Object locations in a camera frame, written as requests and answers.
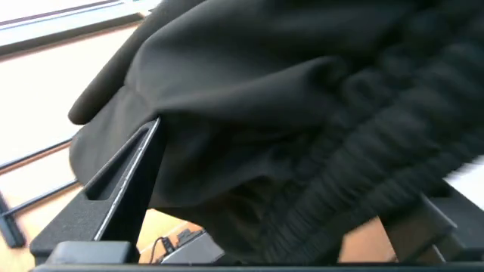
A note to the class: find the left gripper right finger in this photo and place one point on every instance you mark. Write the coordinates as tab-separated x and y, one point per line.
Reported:
435	234

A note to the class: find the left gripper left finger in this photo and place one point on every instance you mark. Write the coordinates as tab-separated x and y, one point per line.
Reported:
75	226

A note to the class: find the black shorts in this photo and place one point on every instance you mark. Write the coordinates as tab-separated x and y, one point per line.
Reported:
264	94

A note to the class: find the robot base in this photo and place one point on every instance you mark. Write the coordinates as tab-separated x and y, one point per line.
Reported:
196	251

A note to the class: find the black clothes rack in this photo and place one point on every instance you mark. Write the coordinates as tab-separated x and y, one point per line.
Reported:
9	230

